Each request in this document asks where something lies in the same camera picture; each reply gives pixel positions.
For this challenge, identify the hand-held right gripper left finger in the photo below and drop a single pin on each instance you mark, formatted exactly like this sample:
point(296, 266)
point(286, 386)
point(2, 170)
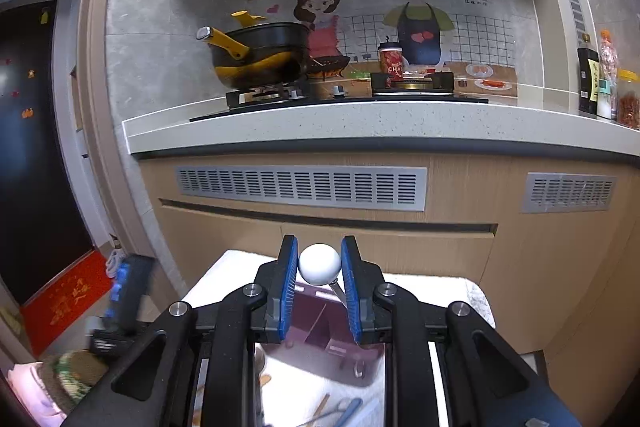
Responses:
point(289, 294)

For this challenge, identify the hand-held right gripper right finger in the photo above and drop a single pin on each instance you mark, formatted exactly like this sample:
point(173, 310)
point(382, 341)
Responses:
point(352, 299)

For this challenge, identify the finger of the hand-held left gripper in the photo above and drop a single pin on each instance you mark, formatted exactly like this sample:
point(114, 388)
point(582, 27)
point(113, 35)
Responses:
point(136, 289)

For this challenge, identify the maroon utensil box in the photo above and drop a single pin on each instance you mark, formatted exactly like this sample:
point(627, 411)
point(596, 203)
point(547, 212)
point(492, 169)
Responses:
point(320, 322)

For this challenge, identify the white round-headed spoon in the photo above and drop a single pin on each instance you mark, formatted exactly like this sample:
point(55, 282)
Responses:
point(320, 264)

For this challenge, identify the blue plastic spoon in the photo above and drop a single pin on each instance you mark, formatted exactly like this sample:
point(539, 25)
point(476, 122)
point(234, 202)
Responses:
point(351, 408)

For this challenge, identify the red door mat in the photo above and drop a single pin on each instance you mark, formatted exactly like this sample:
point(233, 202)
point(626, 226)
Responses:
point(60, 302)

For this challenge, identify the white textured table cloth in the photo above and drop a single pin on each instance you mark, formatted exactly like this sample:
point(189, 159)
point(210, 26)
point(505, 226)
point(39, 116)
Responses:
point(225, 272)

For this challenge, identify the pink garment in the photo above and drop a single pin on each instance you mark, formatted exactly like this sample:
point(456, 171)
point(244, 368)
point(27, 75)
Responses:
point(27, 389)

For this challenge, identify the wide grey cabinet vent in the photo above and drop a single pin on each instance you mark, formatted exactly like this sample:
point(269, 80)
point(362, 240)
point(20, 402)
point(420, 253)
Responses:
point(300, 188)

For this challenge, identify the wooden chopstick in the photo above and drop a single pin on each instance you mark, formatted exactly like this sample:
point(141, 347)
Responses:
point(320, 406)

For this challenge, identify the black door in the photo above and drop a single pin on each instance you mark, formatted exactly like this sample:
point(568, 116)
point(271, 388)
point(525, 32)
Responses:
point(35, 132)

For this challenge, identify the black gas stove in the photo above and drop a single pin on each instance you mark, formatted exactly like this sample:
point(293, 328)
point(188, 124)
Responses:
point(350, 99)

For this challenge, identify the red jar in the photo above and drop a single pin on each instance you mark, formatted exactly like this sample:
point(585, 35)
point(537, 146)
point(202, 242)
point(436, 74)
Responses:
point(391, 64)

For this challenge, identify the small grey cabinet vent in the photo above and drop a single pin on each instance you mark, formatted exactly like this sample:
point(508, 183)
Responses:
point(569, 192)

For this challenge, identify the black and yellow pot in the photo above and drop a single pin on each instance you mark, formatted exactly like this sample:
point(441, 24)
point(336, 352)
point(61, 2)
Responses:
point(260, 52)

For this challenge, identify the dark sauce bottle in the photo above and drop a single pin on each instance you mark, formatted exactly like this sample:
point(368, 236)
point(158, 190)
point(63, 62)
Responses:
point(588, 77)

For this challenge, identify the yellow-lidded jar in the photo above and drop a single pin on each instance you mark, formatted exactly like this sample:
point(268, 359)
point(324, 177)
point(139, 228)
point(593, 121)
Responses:
point(629, 102)

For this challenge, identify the clear bag of red snacks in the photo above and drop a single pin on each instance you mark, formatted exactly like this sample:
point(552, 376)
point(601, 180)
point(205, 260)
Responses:
point(607, 57)

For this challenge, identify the cartoon wall sticker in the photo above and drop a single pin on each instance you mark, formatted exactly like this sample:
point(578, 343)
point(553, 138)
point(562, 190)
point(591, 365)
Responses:
point(420, 27)

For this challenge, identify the narrow wall vent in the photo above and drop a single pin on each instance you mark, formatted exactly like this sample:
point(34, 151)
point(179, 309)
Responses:
point(575, 7)

